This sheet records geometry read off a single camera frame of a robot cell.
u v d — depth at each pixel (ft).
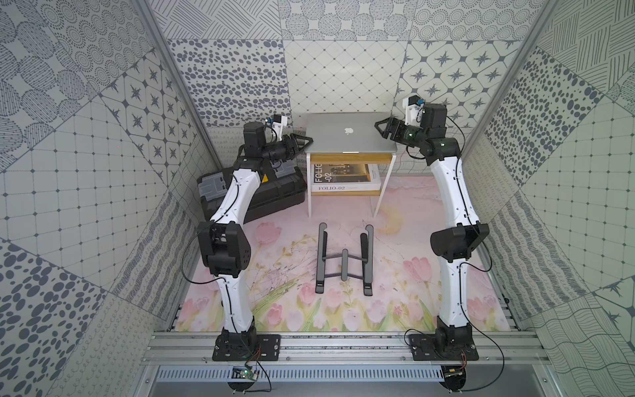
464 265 2.00
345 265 2.86
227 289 1.88
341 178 3.06
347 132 2.73
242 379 2.31
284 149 2.45
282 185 3.11
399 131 2.44
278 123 2.50
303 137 2.53
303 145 2.53
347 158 2.64
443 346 2.18
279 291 2.81
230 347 2.21
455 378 2.32
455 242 1.90
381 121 2.54
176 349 2.47
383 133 2.49
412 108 2.42
